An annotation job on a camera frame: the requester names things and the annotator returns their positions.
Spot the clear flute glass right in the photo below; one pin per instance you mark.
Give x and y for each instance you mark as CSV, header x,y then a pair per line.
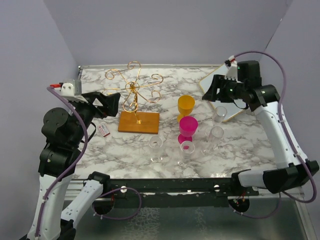
x,y
214,137

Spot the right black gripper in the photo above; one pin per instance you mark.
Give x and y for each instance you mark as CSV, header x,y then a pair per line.
x,y
212,94

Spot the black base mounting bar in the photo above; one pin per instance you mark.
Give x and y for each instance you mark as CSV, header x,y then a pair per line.
x,y
130,193

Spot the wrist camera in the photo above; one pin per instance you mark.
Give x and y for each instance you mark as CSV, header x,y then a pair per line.
x,y
232,68
71,88

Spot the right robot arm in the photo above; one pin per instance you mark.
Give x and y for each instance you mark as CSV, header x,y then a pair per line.
x,y
293,169

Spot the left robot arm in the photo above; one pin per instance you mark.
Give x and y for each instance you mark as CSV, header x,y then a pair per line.
x,y
64,132

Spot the yellow plastic wine glass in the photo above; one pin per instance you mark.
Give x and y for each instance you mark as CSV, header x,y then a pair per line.
x,y
185,105

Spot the white board gold rim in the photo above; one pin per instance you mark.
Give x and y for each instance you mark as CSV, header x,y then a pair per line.
x,y
234,108

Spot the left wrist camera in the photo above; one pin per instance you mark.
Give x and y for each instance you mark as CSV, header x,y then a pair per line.
x,y
71,88

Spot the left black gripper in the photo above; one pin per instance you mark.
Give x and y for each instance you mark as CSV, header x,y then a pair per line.
x,y
110,103

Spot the clear wine glass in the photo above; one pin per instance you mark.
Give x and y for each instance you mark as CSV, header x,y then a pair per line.
x,y
219,114
156,149
187,148

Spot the gold wire glass rack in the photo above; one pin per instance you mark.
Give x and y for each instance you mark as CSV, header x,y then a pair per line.
x,y
132,120

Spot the pink plastic wine glass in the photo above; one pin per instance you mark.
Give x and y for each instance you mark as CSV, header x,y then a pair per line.
x,y
187,128

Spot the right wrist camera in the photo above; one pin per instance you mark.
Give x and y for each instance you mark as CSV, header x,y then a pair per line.
x,y
232,68

